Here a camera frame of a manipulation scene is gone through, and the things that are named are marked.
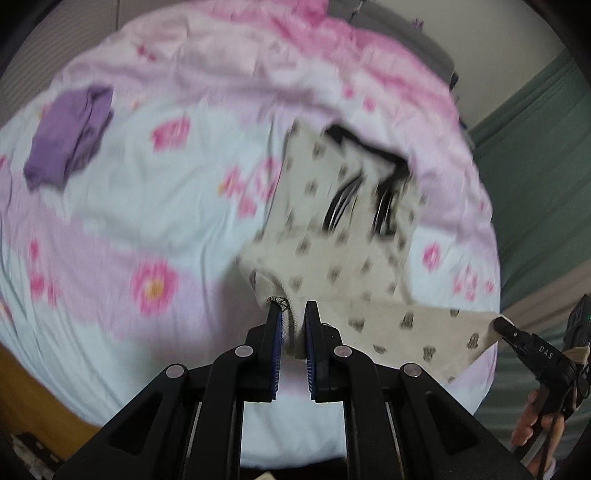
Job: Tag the wooden bed frame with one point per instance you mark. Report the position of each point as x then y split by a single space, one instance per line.
37 397

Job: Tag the person's right hand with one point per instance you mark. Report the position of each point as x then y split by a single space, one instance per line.
531 422

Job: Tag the purple folded cloth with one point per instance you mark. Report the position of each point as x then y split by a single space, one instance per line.
69 138

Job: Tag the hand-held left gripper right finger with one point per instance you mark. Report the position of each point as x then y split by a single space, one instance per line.
311 350

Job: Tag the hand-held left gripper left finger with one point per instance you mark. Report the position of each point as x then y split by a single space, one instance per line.
274 344

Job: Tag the green cloth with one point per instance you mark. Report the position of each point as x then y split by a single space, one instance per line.
535 175

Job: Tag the beige patterned small garment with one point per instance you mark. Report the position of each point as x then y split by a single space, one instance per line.
337 272

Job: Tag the pink floral bed sheet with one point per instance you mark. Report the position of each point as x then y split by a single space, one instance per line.
138 221

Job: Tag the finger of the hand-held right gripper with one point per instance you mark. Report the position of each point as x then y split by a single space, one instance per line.
531 347

